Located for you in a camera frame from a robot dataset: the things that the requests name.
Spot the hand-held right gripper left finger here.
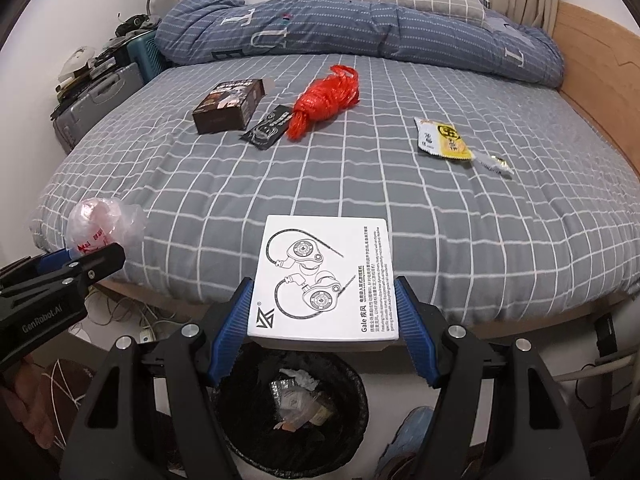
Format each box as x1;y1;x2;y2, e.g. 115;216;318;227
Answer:
60;276;258;480

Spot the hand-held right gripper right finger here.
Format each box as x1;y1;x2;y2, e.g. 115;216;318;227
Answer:
392;275;593;480

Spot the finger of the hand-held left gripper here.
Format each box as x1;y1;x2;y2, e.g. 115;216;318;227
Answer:
0;248;76;288
0;242;127;312

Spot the clear bag with red print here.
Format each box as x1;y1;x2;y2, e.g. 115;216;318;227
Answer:
66;198;146;261

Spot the black trash bin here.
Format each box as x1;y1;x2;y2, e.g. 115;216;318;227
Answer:
210;342;370;471

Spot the white earphone box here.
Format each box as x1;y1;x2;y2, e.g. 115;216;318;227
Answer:
247;215;401;353

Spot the small torn wrapper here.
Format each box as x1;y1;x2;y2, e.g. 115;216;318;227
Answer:
472;152;515;177

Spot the yellow snack packet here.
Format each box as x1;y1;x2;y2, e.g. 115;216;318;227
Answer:
414;116;473;162

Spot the brown printed carton box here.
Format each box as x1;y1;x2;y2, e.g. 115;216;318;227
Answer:
192;78;275;135

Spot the black printed packet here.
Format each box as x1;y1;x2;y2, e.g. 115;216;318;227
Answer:
240;105;293;151

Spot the red plastic bag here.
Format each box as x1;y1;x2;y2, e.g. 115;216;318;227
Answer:
286;65;361;142

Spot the person's left hand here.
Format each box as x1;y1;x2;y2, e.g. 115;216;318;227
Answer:
11;355;68;441

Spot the blue slipper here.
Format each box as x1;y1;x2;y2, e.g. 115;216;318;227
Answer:
377;406;436;480

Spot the grey suitcase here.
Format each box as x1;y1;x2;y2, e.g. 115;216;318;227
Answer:
52;62;146;156

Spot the black power adapter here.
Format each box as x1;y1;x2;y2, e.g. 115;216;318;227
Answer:
595;312;618;361

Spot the white round appliance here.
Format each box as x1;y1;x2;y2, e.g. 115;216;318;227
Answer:
59;46;96;81

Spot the teal suitcase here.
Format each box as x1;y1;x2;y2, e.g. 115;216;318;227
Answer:
126;30;168;83

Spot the pile of dark items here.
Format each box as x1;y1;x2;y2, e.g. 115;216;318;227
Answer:
115;14;161;38

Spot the blue striped quilt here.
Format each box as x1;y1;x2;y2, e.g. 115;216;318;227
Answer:
154;0;566;86

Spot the wooden headboard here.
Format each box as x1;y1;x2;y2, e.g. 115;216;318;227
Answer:
552;1;640;181

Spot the white power strip with cables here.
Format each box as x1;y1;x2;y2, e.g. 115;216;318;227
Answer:
75;287;173;346

